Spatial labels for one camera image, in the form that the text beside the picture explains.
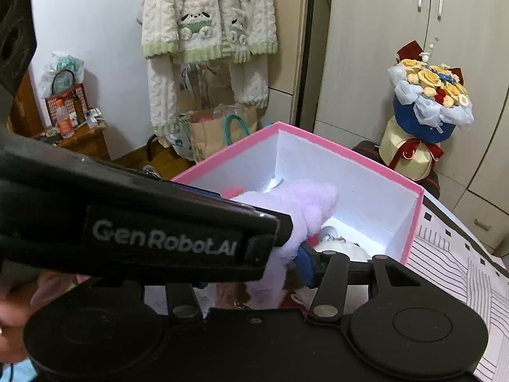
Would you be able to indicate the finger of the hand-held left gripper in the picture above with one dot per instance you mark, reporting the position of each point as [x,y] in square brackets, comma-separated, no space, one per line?
[210,195]

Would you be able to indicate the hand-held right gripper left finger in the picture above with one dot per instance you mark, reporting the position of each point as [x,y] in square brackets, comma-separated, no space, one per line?
[183,302]

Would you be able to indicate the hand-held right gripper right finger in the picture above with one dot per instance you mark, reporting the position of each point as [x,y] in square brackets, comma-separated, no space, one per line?
[306,264]

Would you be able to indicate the purple plush toy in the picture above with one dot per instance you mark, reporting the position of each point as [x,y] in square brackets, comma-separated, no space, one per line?
[302,207]

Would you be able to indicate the pink cardboard box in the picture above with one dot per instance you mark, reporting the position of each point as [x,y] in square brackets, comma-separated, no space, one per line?
[358,191]

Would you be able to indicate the person's left hand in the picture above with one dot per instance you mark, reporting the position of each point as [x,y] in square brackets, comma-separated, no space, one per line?
[12,326]

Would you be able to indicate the brown paper bag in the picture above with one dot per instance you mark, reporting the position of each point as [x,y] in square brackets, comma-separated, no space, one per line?
[206,139]

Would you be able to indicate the wooden side table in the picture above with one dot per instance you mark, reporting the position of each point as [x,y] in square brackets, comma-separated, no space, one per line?
[87,143]

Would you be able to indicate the small white boxes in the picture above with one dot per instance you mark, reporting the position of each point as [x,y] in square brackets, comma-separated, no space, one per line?
[93,117]

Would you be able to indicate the orange bottle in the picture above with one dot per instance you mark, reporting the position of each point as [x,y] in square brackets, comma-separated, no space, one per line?
[63,125]

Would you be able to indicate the red gingham basket bag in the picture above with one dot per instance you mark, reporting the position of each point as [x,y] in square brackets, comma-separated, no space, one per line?
[55,107]

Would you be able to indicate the tall cardboard box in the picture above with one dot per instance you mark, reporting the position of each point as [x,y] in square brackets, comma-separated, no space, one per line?
[286,47]

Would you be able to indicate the green and white plastic bag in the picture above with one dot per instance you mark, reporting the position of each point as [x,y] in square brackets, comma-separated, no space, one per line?
[65,65]

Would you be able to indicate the black metal clothes rack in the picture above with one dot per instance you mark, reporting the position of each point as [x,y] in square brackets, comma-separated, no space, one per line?
[304,47]

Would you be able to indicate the flower bouquet with blue wrap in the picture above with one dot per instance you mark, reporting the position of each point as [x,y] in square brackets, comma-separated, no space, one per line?
[421,119]

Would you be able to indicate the cream fluffy cardigan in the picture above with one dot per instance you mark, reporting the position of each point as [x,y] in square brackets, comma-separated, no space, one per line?
[199,8]

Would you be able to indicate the beige wardrobe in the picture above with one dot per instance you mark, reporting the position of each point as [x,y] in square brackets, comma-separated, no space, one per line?
[377,16]

